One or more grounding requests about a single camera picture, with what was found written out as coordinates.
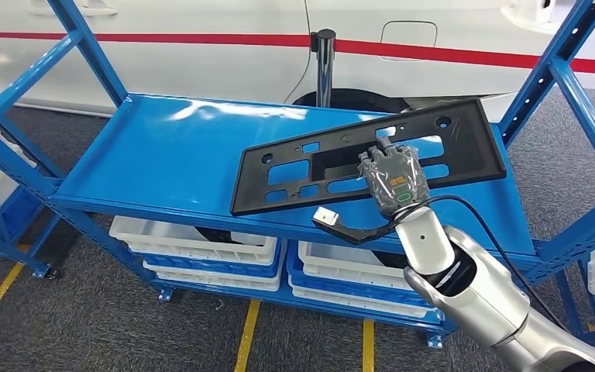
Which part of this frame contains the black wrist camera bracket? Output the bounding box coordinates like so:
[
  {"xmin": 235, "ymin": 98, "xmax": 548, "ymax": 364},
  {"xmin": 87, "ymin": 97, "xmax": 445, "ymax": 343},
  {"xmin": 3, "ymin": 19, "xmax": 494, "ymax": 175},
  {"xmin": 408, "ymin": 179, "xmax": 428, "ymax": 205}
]
[{"xmin": 311, "ymin": 218, "xmax": 406, "ymax": 246}]

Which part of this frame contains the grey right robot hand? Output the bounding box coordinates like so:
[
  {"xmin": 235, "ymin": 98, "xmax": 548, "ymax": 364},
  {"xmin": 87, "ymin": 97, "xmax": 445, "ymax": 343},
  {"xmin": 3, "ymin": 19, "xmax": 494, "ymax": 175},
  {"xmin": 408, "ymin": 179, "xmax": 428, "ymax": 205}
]
[{"xmin": 357, "ymin": 137, "xmax": 431, "ymax": 219}]

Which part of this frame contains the white plastic bin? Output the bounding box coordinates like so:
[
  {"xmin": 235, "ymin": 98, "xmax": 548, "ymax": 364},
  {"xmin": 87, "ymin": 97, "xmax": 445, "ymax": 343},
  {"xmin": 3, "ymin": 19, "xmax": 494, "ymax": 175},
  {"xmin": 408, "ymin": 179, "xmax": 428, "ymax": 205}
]
[
  {"xmin": 297, "ymin": 239, "xmax": 414, "ymax": 291},
  {"xmin": 108, "ymin": 215, "xmax": 278, "ymax": 267},
  {"xmin": 143, "ymin": 257, "xmax": 284, "ymax": 293},
  {"xmin": 287, "ymin": 274, "xmax": 429, "ymax": 319}
]

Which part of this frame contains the red barrier belt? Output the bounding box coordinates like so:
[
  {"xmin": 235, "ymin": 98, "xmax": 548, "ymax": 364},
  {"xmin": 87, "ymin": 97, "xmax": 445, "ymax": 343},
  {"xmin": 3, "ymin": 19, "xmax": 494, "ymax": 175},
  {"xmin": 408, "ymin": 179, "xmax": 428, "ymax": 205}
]
[
  {"xmin": 0, "ymin": 30, "xmax": 315, "ymax": 48},
  {"xmin": 334, "ymin": 39, "xmax": 595, "ymax": 77}
]

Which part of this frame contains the white car body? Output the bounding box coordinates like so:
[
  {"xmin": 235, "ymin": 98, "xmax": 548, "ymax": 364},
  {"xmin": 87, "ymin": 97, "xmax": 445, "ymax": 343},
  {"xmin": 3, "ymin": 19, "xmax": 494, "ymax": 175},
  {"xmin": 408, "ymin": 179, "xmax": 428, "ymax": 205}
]
[{"xmin": 0, "ymin": 0, "xmax": 595, "ymax": 124}]

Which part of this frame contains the chrome barrier post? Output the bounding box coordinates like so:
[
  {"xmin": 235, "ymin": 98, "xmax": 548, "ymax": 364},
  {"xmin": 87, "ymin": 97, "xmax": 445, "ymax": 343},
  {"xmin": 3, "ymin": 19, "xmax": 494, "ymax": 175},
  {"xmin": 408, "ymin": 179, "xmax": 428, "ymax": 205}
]
[{"xmin": 310, "ymin": 28, "xmax": 337, "ymax": 108}]

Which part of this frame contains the black bracket part in bin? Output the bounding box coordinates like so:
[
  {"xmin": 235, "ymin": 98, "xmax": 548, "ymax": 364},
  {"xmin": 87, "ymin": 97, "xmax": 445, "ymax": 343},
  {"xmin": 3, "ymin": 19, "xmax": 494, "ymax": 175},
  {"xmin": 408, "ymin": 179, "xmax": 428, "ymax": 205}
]
[
  {"xmin": 364, "ymin": 249, "xmax": 406, "ymax": 270},
  {"xmin": 194, "ymin": 226, "xmax": 249, "ymax": 246}
]

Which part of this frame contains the black plastic plate frame part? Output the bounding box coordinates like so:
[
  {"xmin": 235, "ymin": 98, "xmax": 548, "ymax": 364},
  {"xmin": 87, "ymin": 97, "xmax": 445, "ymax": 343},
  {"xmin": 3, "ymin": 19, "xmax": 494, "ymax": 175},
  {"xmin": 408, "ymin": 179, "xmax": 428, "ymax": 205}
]
[{"xmin": 229, "ymin": 97, "xmax": 507, "ymax": 217}]

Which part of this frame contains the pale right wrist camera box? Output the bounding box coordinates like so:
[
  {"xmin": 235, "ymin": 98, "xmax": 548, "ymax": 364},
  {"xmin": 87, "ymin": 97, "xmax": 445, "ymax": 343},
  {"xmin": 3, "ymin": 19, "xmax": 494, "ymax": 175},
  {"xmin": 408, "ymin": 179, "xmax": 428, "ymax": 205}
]
[{"xmin": 311, "ymin": 206, "xmax": 341, "ymax": 227}]

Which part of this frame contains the blue plastic bin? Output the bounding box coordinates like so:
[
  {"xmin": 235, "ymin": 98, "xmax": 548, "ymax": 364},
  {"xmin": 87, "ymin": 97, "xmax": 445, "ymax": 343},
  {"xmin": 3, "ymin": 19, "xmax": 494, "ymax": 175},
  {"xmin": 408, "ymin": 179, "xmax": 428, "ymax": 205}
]
[
  {"xmin": 142, "ymin": 241, "xmax": 284, "ymax": 281},
  {"xmin": 286, "ymin": 241, "xmax": 435, "ymax": 309}
]

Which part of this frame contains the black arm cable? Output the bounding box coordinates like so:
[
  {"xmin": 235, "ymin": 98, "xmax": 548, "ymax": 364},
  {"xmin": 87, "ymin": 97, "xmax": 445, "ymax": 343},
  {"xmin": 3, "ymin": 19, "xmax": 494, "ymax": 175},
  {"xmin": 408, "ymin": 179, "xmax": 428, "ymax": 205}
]
[{"xmin": 384, "ymin": 194, "xmax": 568, "ymax": 332}]

